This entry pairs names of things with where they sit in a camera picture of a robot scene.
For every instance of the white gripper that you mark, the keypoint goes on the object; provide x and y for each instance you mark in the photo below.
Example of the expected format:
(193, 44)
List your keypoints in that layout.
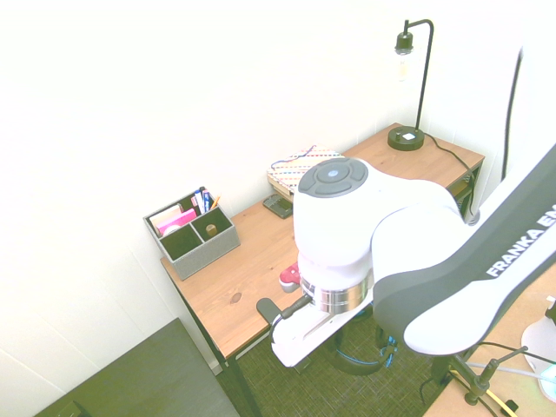
(299, 336)

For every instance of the black and blue headphone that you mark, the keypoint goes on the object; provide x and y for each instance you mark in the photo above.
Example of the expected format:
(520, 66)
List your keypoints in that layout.
(356, 369)

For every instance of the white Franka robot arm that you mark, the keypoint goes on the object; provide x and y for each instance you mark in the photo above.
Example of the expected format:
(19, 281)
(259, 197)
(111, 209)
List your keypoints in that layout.
(412, 243)

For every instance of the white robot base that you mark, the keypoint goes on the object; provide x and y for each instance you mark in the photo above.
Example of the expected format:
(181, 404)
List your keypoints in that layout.
(538, 343)

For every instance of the black headphone hanger clamp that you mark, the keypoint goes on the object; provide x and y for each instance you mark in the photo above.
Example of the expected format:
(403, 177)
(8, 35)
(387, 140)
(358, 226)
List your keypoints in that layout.
(265, 306)

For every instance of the grey desk organizer box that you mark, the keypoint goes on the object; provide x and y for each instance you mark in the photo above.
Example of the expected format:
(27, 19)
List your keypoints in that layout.
(208, 256)

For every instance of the black calculator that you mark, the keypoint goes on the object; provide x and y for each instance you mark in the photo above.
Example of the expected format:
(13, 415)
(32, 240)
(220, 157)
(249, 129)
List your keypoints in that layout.
(278, 206)

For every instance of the small wooden stamp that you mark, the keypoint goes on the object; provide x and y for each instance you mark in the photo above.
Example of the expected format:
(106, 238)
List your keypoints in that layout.
(211, 229)

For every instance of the orange pencil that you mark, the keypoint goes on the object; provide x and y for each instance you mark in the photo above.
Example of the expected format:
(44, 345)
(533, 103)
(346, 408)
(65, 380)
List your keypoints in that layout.
(215, 203)

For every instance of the white and blue pen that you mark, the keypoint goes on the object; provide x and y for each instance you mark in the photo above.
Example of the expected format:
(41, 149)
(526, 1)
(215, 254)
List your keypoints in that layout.
(207, 199)

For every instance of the pink sticky note pad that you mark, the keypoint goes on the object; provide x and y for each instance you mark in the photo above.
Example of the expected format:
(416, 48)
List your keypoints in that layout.
(178, 222)

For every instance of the dark metal c-clamp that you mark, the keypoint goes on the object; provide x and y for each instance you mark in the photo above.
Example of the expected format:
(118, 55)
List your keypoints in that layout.
(465, 373)

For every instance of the blue marker pen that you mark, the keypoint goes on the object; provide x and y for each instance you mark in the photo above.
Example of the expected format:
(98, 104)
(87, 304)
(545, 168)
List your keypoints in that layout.
(201, 196)

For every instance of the beige note pad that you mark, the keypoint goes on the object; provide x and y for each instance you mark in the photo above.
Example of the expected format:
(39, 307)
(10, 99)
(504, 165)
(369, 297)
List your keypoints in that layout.
(167, 215)

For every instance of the wooden under-desk shelf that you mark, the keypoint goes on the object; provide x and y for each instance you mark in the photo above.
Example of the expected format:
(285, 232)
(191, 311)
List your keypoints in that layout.
(460, 187)

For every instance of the black desk lamp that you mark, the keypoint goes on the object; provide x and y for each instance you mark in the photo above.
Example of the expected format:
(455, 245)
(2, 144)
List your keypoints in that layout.
(406, 140)

